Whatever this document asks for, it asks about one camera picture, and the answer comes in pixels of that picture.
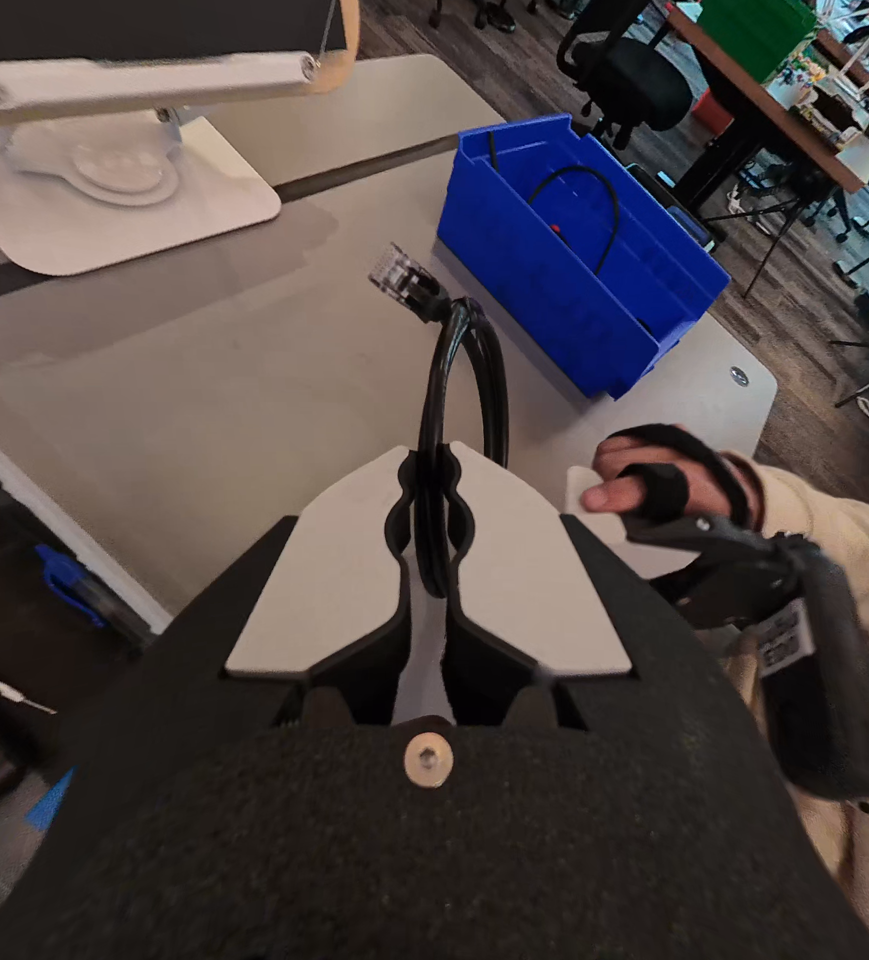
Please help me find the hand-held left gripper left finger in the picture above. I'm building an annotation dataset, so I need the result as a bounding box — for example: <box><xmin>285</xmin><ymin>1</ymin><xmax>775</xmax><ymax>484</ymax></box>
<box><xmin>224</xmin><ymin>446</ymin><xmax>412</xmax><ymax>723</ymax></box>

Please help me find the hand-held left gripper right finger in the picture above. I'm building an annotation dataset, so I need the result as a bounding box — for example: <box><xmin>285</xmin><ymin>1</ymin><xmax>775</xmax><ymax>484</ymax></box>
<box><xmin>445</xmin><ymin>441</ymin><xmax>634</xmax><ymax>723</ymax></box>

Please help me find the black ethernet cable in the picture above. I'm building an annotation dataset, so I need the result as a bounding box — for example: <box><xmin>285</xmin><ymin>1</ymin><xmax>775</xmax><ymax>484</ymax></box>
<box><xmin>367</xmin><ymin>241</ymin><xmax>512</xmax><ymax>601</ymax></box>

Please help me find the blue plastic bin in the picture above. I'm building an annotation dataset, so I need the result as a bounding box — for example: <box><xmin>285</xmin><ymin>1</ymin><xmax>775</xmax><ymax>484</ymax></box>
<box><xmin>436</xmin><ymin>112</ymin><xmax>733</xmax><ymax>401</ymax></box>

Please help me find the person's right forearm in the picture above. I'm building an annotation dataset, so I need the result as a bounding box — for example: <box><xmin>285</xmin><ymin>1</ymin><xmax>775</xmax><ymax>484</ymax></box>
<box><xmin>727</xmin><ymin>450</ymin><xmax>869</xmax><ymax>669</ymax></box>

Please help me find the grey desk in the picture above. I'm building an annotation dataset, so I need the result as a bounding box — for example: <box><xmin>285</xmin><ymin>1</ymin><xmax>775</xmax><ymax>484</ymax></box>
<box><xmin>205</xmin><ymin>54</ymin><xmax>511</xmax><ymax>189</ymax></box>
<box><xmin>0</xmin><ymin>146</ymin><xmax>779</xmax><ymax>639</ymax></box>

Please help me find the person's right hand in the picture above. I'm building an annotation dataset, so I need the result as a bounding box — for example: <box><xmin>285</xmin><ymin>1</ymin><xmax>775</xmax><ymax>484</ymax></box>
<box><xmin>580</xmin><ymin>423</ymin><xmax>762</xmax><ymax>532</ymax></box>

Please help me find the blue clip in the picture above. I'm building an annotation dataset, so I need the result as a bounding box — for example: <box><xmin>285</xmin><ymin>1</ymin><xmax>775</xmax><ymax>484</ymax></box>
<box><xmin>33</xmin><ymin>543</ymin><xmax>109</xmax><ymax>630</ymax></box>

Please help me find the thin white stick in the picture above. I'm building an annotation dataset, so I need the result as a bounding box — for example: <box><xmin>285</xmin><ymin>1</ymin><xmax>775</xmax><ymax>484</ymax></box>
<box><xmin>0</xmin><ymin>658</ymin><xmax>58</xmax><ymax>715</ymax></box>

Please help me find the blue tape piece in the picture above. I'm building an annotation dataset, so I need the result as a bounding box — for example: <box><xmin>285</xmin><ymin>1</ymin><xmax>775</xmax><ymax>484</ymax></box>
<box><xmin>25</xmin><ymin>767</ymin><xmax>76</xmax><ymax>831</ymax></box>

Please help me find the white monitor stand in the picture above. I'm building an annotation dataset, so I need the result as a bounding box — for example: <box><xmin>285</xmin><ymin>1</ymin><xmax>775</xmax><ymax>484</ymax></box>
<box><xmin>0</xmin><ymin>51</ymin><xmax>283</xmax><ymax>277</ymax></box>

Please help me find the red box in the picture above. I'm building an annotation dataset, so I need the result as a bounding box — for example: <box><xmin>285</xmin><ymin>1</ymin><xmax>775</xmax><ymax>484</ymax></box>
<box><xmin>691</xmin><ymin>88</ymin><xmax>736</xmax><ymax>135</ymax></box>

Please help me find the black office chair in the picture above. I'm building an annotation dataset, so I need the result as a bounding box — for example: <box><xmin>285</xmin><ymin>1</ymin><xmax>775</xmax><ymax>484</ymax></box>
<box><xmin>556</xmin><ymin>0</ymin><xmax>696</xmax><ymax>149</ymax></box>

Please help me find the wooden table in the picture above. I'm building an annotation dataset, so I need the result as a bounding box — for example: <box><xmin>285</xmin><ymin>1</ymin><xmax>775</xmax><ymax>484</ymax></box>
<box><xmin>663</xmin><ymin>3</ymin><xmax>867</xmax><ymax>222</ymax></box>

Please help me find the wood-framed black screen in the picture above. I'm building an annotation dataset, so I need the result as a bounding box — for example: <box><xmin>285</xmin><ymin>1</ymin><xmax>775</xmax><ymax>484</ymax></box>
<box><xmin>0</xmin><ymin>0</ymin><xmax>362</xmax><ymax>97</ymax></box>

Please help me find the green plastic bin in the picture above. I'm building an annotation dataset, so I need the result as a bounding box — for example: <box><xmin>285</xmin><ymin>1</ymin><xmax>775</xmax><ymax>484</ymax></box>
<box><xmin>697</xmin><ymin>0</ymin><xmax>818</xmax><ymax>84</ymax></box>

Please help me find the thin black cable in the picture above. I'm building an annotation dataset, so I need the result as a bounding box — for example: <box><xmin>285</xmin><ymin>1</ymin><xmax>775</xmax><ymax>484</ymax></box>
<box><xmin>528</xmin><ymin>163</ymin><xmax>623</xmax><ymax>276</ymax></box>

